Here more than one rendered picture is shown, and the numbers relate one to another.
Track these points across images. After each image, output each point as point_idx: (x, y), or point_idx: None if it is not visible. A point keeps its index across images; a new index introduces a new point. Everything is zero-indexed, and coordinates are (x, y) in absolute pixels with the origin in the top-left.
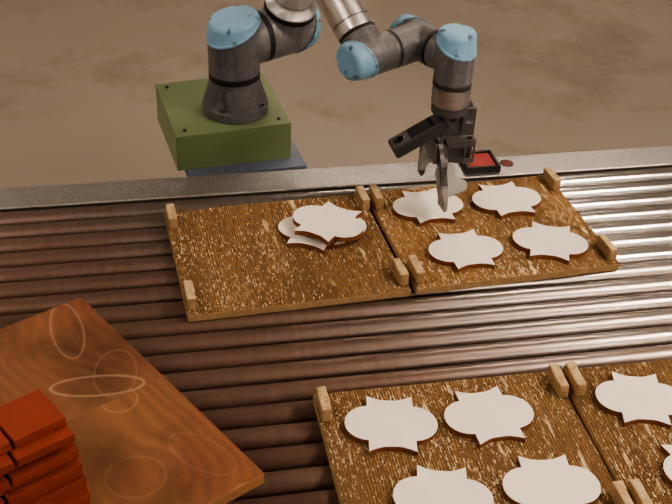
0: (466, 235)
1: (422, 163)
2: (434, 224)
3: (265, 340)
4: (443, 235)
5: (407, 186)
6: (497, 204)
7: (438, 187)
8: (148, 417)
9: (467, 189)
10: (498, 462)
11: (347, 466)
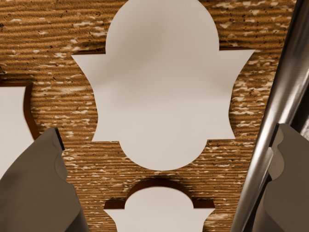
0: (23, 143)
1: (280, 159)
2: (91, 92)
3: None
4: (12, 97)
5: (299, 81)
6: (140, 214)
7: (32, 169)
8: None
9: (217, 185)
10: None
11: None
